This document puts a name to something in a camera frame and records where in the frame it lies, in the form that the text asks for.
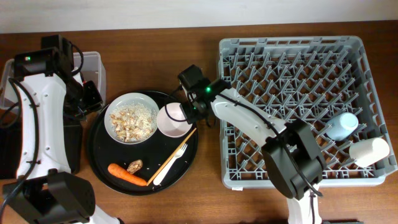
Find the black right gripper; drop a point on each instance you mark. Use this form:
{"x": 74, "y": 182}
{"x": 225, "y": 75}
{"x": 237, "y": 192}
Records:
{"x": 188, "y": 112}

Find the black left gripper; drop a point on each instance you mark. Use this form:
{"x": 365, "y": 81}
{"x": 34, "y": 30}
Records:
{"x": 96, "y": 100}

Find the pink white small bowl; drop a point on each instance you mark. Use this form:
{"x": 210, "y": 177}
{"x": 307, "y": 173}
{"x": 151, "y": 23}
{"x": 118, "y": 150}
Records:
{"x": 170, "y": 127}

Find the wooden chopstick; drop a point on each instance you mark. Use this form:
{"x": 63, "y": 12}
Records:
{"x": 170, "y": 157}

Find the white plastic fork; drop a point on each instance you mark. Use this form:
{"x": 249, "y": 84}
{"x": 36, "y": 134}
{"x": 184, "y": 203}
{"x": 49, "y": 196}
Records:
{"x": 159, "y": 178}

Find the grey plate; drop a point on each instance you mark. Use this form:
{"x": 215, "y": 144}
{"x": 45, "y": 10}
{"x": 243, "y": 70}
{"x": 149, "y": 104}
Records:
{"x": 127, "y": 99}

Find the rice and food scraps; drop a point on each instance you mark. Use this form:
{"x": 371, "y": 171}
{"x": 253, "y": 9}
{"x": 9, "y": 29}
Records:
{"x": 132, "y": 123}

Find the round black serving tray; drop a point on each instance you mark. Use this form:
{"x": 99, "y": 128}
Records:
{"x": 102, "y": 150}

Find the light blue plastic cup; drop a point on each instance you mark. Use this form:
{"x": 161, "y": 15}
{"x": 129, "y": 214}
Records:
{"x": 342, "y": 126}

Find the white paper cup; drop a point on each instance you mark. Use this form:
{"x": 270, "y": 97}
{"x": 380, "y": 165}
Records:
{"x": 367, "y": 152}

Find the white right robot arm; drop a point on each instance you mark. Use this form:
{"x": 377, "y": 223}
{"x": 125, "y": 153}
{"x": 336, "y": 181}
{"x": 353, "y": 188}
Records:
{"x": 293, "y": 159}

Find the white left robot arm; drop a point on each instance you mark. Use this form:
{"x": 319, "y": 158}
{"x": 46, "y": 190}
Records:
{"x": 49, "y": 98}

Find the clear plastic waste bin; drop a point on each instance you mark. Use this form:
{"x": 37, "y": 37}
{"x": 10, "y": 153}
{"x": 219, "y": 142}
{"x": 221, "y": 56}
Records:
{"x": 92, "y": 69}

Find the grey plastic dishwasher rack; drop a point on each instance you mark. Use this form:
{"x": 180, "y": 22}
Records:
{"x": 313, "y": 79}

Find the orange carrot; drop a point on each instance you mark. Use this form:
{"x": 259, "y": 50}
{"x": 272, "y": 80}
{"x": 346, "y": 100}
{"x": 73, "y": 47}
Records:
{"x": 119, "y": 172}

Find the brown food lump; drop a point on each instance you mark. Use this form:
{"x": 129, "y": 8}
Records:
{"x": 135, "y": 166}

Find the small white label sticker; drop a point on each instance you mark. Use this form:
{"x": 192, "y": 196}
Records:
{"x": 237, "y": 188}

